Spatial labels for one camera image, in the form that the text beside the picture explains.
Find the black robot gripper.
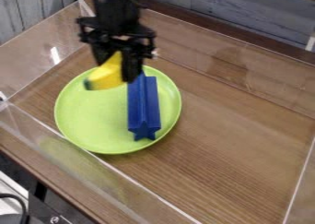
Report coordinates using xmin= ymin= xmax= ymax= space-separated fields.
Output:
xmin=76 ymin=17 xmax=157 ymax=83

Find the yellow toy banana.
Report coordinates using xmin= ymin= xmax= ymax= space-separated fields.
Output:
xmin=84 ymin=52 xmax=125 ymax=90

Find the blue star-shaped block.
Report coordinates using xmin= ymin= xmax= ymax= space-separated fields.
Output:
xmin=127 ymin=73 xmax=162 ymax=141

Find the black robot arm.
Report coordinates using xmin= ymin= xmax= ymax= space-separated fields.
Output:
xmin=76 ymin=0 xmax=157 ymax=83

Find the green round plate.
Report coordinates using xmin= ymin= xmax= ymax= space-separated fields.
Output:
xmin=55 ymin=65 xmax=182 ymax=155

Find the black device with knob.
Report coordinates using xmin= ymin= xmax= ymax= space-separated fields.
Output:
xmin=28 ymin=192 xmax=94 ymax=224

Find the clear acrylic tray wall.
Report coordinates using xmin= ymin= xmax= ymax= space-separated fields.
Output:
xmin=0 ymin=0 xmax=315 ymax=224

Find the black cable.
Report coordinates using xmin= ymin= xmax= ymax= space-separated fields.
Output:
xmin=0 ymin=193 xmax=30 ymax=224

